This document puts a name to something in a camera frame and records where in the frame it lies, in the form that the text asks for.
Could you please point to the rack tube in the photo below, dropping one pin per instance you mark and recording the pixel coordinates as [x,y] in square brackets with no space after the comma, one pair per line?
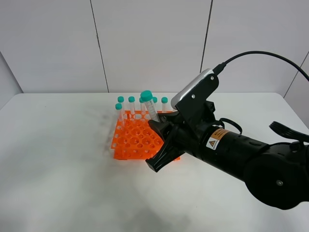
[121,100]
[118,107]
[164,101]
[131,100]
[155,102]
[142,106]

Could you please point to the test tube with teal cap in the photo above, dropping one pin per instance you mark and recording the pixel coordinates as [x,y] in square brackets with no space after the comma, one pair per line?
[147,99]

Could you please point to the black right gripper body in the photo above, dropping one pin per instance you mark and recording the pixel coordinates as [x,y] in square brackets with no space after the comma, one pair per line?
[195,123]

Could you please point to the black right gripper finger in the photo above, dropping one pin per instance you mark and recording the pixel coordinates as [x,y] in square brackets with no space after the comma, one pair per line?
[165,124]
[171,149]

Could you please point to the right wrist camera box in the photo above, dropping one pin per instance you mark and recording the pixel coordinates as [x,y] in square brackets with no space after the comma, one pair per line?
[195,89]

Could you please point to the rack tube front left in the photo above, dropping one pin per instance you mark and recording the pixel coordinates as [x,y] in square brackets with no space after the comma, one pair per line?
[118,107]

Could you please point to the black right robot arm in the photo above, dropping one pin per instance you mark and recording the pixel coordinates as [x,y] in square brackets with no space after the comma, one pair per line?
[275,174]

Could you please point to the orange test tube rack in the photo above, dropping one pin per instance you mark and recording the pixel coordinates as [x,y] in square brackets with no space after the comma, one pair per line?
[135,140]

